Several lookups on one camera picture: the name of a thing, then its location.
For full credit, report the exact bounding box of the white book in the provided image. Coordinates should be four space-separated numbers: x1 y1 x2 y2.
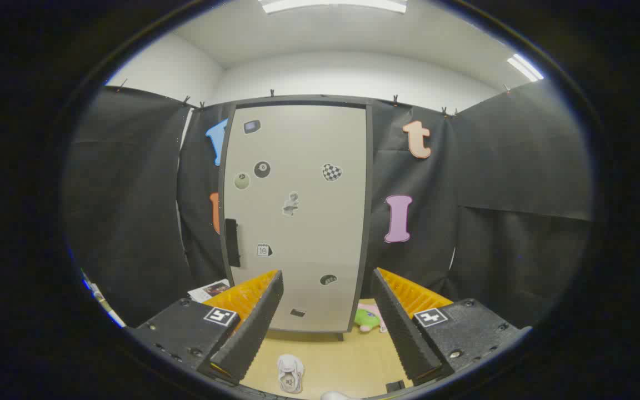
188 279 231 303

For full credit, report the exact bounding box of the green and pink plush toy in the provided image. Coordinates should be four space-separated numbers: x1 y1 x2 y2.
353 303 388 334

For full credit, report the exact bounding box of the black door handle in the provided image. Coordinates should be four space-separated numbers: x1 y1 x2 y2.
224 218 241 268

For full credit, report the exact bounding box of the white shoe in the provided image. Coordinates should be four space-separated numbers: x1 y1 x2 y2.
277 354 305 394

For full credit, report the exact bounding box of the grey shoe cabinet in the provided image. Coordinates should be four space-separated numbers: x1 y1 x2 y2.
217 94 375 341

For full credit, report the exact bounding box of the beige shoe cabinet door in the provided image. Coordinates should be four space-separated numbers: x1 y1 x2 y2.
224 106 366 333

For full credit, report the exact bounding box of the ceiling light panel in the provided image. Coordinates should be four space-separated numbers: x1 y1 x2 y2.
506 53 544 83
258 0 408 14

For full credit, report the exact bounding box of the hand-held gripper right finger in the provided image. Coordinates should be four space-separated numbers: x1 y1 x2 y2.
373 268 533 387

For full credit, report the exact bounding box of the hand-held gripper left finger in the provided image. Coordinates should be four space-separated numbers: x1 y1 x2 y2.
126 270 284 386

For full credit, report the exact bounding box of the black backdrop cloth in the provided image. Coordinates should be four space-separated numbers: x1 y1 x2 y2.
63 81 593 328

